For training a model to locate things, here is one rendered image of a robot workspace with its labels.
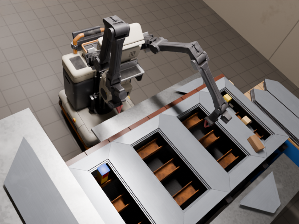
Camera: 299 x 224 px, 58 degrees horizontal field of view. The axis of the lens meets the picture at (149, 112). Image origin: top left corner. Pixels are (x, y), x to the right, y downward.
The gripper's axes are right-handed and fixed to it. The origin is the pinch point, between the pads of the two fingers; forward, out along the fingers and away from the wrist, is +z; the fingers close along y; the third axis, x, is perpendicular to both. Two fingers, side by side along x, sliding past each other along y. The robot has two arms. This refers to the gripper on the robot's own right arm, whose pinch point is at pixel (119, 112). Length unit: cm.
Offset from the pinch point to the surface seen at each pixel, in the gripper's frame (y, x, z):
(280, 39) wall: 294, 64, 41
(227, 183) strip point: 42, -61, 47
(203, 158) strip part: 40, -41, 37
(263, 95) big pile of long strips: 129, -24, 29
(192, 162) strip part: 31, -39, 36
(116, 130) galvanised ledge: 3.1, 16.6, 27.0
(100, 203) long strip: -37, -33, 32
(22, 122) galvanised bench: -56, 11, -12
